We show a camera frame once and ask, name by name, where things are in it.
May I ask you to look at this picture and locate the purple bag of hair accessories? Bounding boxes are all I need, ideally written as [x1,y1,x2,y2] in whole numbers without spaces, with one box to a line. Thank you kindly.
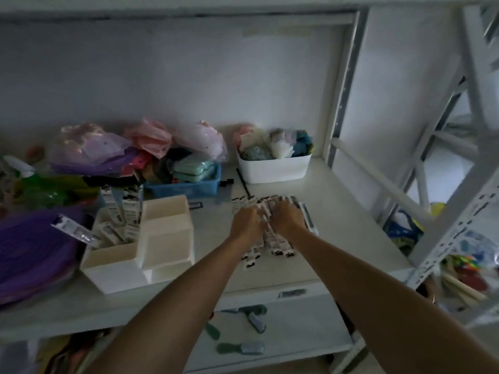
[48,122,135,176]

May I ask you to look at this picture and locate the pile of coloured cloth items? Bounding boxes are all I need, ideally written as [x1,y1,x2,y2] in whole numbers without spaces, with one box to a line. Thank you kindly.
[234,124,313,161]

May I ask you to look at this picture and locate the black thin stick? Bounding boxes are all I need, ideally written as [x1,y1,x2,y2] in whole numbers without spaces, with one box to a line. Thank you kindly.
[235,168,251,200]

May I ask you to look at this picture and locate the person's right hand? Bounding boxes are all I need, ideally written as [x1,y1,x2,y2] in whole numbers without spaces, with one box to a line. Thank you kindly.
[269,201,309,239]

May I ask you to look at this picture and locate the pile of black-white card packets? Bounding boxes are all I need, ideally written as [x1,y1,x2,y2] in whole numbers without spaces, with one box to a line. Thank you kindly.
[232,195,319,270]

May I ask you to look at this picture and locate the clear pink-white plastic bag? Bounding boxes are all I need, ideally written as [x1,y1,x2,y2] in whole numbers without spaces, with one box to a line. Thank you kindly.
[176,121,228,163]

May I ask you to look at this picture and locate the person's left hand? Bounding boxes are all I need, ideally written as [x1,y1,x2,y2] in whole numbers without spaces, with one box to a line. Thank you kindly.
[230,205,270,245]

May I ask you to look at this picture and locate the white plastic bin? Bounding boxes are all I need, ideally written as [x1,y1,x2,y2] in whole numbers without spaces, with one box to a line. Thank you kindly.
[236,150,312,184]

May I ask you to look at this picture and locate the bunch of upright card packets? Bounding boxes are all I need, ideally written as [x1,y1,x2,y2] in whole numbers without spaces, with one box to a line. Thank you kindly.
[98,185,145,246]

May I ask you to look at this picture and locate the blue plastic basket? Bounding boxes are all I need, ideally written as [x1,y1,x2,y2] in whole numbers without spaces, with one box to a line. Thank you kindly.
[143,163,222,200]

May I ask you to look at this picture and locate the bundle of wooden sticks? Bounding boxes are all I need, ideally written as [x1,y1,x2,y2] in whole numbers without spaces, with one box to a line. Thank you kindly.
[438,269,490,308]

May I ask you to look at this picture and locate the person's right forearm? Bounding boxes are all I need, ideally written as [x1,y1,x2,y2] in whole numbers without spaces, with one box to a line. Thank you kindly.
[279,228,499,374]

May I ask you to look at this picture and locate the colourful packaged toys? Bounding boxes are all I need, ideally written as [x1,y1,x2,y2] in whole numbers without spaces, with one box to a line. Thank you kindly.
[441,230,499,296]

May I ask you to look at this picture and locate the white divided organizer box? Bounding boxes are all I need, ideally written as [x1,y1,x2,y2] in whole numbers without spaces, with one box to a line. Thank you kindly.
[80,195,195,296]

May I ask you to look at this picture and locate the large purple plastic bag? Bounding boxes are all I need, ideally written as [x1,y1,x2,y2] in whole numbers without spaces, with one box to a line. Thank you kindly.
[0,204,94,306]

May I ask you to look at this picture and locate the person's left forearm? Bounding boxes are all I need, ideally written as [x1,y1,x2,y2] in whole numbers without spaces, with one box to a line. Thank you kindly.
[87,231,260,374]

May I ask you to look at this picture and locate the green soap boxes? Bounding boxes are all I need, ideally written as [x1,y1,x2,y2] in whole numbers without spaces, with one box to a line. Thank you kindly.
[172,153,216,183]

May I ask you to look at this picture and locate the white slotted shelf rack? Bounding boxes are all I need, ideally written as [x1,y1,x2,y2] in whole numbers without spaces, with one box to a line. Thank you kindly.
[331,4,499,329]

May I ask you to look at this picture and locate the white metal shelf rack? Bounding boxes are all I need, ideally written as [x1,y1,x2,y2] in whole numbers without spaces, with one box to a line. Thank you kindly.
[0,0,415,374]

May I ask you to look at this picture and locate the clear blister card packet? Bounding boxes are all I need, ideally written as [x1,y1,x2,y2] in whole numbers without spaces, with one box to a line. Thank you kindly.
[51,214,101,246]

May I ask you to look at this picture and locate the pink plastic bag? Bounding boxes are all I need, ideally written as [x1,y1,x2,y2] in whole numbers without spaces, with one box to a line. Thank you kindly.
[124,119,173,159]

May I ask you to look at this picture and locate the green spray bottle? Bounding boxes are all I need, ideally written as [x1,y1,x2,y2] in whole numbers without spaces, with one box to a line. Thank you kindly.
[0,156,92,211]

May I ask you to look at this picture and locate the blue patterned bag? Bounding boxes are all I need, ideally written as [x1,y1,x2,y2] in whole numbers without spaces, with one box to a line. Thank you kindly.
[386,210,425,253]

